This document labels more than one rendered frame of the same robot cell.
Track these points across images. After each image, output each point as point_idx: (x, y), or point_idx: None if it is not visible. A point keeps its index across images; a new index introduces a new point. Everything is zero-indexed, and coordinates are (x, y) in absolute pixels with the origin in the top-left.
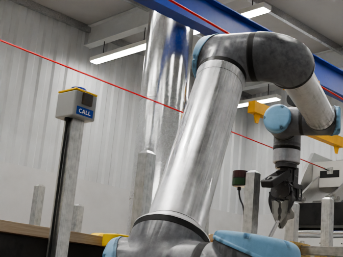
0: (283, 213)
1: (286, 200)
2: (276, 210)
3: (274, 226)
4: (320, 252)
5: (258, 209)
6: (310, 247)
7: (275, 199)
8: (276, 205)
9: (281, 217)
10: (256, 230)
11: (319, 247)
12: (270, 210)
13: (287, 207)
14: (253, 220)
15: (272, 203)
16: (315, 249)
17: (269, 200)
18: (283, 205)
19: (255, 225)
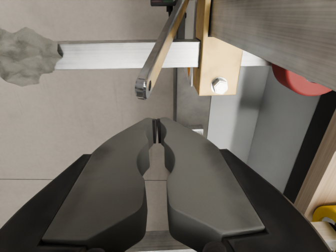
0: (127, 147)
1: (74, 235)
2: (180, 157)
3: (149, 57)
4: (145, 236)
5: (326, 73)
6: (173, 246)
7: (215, 241)
8: (193, 186)
9: (140, 131)
10: (247, 46)
11: (147, 249)
12: (237, 158)
13: (76, 180)
14: (283, 2)
15: (241, 205)
16: (158, 243)
17: (300, 234)
18: (122, 189)
19: (262, 30)
